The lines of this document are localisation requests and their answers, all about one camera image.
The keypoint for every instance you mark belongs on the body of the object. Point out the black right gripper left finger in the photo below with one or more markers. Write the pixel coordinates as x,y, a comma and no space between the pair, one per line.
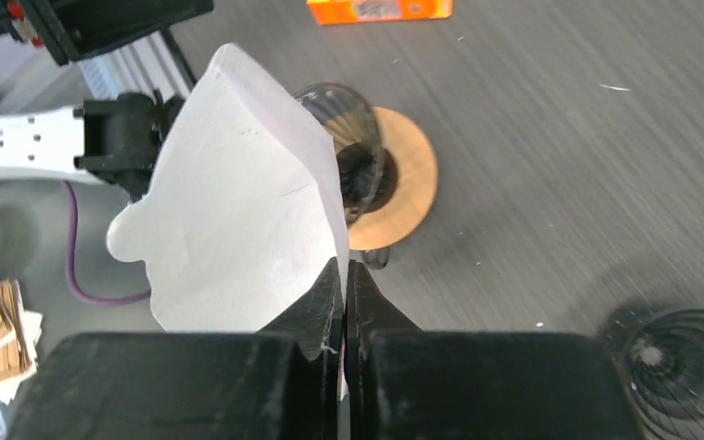
280,382

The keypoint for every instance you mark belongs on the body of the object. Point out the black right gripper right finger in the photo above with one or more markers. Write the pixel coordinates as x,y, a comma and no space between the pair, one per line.
408,383

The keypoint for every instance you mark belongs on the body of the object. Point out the white paper coffee filter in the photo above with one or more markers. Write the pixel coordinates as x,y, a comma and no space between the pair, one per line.
244,208

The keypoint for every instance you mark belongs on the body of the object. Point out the dark glass dripper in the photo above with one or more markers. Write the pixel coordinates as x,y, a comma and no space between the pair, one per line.
350,120
660,354

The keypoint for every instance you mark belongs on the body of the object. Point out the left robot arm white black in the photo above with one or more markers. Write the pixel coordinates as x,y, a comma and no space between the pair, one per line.
116,140

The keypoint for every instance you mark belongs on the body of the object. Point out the orange sponge box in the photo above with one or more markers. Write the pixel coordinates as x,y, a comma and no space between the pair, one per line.
342,12

